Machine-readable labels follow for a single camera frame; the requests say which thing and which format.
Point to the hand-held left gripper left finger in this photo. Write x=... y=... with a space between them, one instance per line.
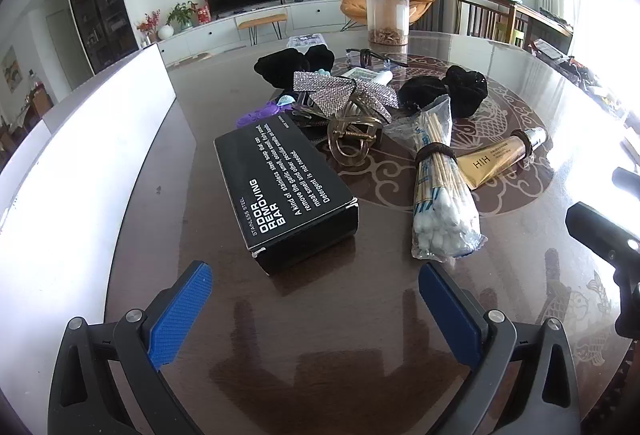
x=180 y=315

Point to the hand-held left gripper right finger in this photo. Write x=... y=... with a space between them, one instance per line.
x=450 y=315

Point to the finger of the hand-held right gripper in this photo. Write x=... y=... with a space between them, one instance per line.
x=627 y=177
x=597 y=230

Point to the bag of cotton swabs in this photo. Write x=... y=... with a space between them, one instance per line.
x=442 y=215

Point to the gold cosmetic tube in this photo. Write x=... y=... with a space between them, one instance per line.
x=495 y=160

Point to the black printed cardboard box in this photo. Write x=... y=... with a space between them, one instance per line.
x=280 y=185

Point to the black velvet scrunchie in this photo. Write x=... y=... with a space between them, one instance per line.
x=280 y=65
x=467 y=90
x=320 y=57
x=422 y=92

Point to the clear amber claw hair clip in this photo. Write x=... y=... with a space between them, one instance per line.
x=350 y=131

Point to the purple plastic hair accessory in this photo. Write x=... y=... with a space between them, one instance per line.
x=255 y=117

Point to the black metal hair clip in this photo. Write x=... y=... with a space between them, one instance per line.
x=306 y=116

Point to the rhinestone bow hair clip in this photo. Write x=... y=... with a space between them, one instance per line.
x=345 y=94

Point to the wooden sideboard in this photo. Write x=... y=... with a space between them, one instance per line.
x=542 y=22

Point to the white partition panel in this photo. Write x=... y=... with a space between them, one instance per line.
x=85 y=165

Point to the dark wooden chair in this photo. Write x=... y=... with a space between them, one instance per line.
x=487 y=12

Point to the white power adapter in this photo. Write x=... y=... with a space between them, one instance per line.
x=360 y=74

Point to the red flowers in white vase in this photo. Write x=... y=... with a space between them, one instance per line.
x=165 y=31

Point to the clear plastic jar black lid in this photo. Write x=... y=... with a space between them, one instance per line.
x=387 y=15

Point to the bushy green potted plant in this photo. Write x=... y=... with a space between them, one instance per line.
x=181 y=14

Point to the blue white printed packet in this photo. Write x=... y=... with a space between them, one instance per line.
x=306 y=40

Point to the red decorative box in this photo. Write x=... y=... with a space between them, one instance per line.
x=203 y=13

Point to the orange top bench stool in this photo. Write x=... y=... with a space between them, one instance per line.
x=262 y=20

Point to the orange lounge chair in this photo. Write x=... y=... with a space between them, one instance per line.
x=355 y=5

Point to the dark glass display cabinet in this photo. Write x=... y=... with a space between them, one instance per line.
x=100 y=0

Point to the white television cabinet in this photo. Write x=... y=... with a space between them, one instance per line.
x=310 y=12

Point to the black frame glasses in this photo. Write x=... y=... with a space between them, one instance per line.
x=361 y=51

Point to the framed wall painting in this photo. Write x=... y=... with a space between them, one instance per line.
x=11 y=67

